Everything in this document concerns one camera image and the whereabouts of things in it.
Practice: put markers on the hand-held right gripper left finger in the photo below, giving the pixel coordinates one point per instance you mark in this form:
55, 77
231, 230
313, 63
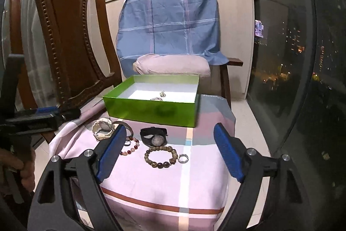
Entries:
113, 151

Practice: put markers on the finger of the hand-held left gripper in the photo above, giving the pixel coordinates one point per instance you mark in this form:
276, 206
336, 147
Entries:
48, 111

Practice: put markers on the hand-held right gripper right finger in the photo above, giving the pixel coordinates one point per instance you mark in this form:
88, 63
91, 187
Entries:
227, 155

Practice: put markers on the white wristwatch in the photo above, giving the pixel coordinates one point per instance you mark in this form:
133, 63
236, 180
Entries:
101, 129

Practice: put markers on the silver bangle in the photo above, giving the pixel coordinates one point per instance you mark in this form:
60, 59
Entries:
127, 126

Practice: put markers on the black wristwatch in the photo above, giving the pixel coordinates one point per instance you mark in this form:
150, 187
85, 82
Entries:
155, 139

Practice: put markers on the green cardboard box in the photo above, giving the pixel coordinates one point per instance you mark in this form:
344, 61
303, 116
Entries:
151, 112

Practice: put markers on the small silver jewelry piece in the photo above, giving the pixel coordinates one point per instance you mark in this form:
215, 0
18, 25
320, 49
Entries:
155, 98

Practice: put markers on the person's left hand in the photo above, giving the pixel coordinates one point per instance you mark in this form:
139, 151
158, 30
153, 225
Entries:
25, 171

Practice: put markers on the pink plaid blanket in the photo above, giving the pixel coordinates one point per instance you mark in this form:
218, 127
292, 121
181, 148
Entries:
162, 187

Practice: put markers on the white sheer curtain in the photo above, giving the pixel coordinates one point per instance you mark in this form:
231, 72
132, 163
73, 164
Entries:
29, 52

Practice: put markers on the carved wooden chair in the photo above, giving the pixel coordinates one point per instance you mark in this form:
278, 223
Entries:
67, 38

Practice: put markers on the silver earrings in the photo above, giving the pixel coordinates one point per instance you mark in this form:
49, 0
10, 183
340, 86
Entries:
162, 94

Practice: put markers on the dark wooden armchair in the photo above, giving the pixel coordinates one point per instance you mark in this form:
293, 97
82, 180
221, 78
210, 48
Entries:
232, 62

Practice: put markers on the pink cushion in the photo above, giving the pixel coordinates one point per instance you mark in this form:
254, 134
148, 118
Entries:
173, 64

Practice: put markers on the glass window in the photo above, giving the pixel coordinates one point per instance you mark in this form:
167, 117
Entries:
297, 57

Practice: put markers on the blue plaid cloth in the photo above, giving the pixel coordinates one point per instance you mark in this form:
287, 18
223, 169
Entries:
167, 22

